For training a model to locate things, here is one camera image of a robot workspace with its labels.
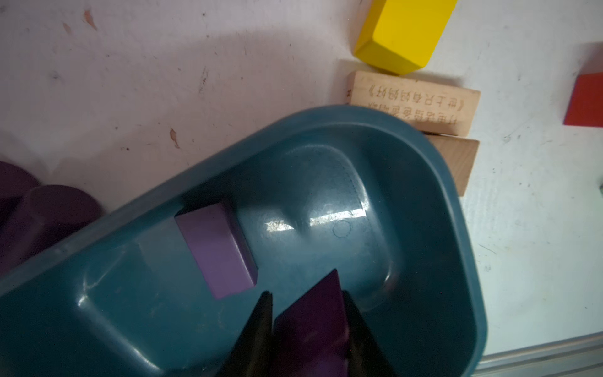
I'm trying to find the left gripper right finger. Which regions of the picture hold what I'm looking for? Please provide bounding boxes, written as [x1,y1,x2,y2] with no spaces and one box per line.
[342,291,396,376]

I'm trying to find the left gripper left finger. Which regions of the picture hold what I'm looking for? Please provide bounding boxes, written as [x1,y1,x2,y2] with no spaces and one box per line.
[216,292,273,376]

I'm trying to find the purple triangular prism brick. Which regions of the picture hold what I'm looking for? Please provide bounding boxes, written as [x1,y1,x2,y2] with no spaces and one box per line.
[269,270,350,376]

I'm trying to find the light purple brick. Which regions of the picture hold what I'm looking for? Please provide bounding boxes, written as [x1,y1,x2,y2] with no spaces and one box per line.
[175,202,258,299]

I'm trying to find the teal plastic storage bin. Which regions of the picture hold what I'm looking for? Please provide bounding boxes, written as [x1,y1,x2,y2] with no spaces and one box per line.
[1,105,487,376]

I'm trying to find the engraved wood block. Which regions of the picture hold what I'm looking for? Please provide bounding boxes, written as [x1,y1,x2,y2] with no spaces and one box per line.
[346,71,481,138]

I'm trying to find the yellow cube brick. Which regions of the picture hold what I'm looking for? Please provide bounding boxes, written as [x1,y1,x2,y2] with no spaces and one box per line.
[353,0,457,75]

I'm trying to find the red cube brick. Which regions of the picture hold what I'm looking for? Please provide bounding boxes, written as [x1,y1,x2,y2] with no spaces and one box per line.
[563,72,603,128]

